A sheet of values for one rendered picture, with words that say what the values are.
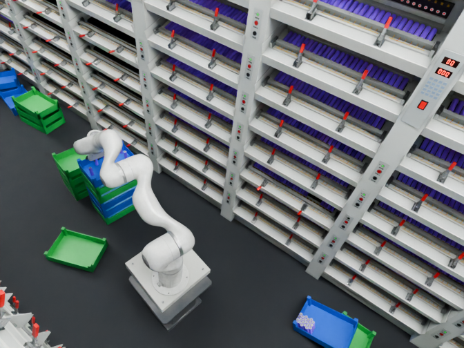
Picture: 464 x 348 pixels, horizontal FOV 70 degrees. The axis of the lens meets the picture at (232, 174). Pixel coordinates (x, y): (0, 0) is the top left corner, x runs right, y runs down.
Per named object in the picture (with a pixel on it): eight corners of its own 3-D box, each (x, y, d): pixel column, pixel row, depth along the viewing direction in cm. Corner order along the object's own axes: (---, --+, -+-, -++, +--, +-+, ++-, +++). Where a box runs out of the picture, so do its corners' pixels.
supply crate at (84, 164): (95, 188, 195) (92, 179, 189) (79, 168, 204) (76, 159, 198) (139, 166, 210) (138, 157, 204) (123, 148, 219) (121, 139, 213)
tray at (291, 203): (329, 231, 183) (332, 226, 175) (239, 177, 203) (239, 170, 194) (346, 204, 190) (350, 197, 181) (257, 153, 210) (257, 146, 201)
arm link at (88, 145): (85, 158, 153) (76, 157, 179) (118, 145, 160) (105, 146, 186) (77, 139, 151) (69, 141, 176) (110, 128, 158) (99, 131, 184)
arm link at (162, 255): (188, 266, 158) (190, 244, 139) (152, 288, 149) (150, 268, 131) (174, 246, 163) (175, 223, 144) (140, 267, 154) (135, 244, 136)
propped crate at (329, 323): (293, 330, 192) (292, 322, 187) (308, 302, 204) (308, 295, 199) (344, 358, 175) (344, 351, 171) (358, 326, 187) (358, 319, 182)
